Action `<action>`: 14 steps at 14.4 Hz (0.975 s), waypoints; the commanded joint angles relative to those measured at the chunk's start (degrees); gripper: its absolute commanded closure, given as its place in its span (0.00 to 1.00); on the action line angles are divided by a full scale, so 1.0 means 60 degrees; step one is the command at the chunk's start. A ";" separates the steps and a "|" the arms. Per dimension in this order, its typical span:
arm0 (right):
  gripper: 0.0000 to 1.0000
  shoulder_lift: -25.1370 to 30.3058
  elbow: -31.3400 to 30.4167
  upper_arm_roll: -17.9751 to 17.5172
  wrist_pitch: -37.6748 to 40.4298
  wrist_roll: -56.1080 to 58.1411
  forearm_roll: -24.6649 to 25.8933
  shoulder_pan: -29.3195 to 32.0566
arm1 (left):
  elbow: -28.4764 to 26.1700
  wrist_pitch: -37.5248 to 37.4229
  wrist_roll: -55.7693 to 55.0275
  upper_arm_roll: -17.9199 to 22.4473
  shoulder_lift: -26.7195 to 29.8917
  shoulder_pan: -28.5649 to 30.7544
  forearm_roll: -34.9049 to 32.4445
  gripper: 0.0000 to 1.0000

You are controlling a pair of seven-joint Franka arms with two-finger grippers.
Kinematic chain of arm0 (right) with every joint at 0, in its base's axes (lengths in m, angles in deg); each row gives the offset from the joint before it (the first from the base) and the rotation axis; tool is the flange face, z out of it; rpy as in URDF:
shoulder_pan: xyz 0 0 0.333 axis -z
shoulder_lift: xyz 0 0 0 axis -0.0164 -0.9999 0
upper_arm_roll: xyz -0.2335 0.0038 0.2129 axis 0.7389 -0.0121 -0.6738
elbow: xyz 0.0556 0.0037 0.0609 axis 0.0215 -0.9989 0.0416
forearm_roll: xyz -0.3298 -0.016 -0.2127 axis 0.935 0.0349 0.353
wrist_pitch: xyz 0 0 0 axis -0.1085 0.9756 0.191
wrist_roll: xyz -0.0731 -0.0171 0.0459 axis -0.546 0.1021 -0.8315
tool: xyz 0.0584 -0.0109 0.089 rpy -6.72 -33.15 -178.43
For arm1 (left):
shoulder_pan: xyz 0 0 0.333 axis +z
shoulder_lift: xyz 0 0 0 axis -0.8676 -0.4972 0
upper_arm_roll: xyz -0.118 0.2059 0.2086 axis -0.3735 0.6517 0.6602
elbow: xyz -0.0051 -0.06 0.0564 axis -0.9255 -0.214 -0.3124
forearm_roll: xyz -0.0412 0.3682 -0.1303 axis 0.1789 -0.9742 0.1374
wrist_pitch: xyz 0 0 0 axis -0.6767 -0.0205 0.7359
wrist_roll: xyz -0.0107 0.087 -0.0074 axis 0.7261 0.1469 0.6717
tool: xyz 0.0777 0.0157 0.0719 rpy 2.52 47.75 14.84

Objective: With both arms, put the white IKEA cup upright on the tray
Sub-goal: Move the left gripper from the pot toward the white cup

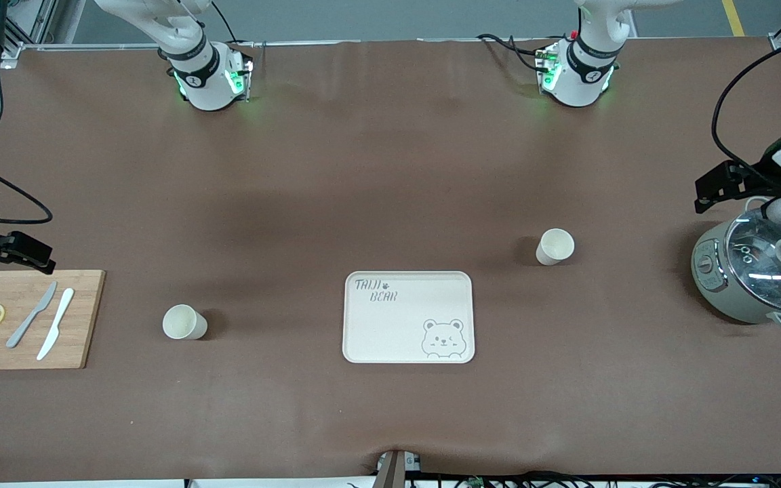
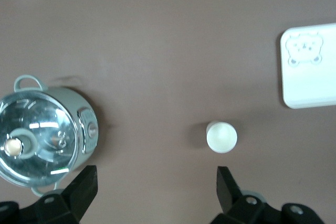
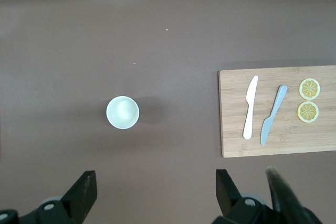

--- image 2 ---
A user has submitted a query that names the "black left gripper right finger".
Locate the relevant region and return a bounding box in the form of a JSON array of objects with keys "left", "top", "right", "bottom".
[{"left": 209, "top": 166, "right": 284, "bottom": 224}]

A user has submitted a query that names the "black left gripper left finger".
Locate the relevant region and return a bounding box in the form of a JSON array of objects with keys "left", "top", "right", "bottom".
[{"left": 20, "top": 165, "right": 98, "bottom": 224}]

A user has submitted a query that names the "white plastic cup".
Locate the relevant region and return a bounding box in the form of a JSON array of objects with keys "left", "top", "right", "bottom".
[{"left": 206, "top": 120, "right": 238, "bottom": 154}]

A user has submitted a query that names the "white bear print tray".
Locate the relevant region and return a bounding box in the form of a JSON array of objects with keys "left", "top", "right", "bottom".
[{"left": 279, "top": 23, "right": 336, "bottom": 110}]

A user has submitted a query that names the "glass pot lid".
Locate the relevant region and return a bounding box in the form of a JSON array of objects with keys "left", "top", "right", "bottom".
[{"left": 0, "top": 92, "right": 80, "bottom": 188}]

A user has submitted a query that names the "grey-green electric cooking pot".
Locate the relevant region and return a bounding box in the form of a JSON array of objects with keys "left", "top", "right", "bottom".
[{"left": 0, "top": 74, "right": 99, "bottom": 198}]

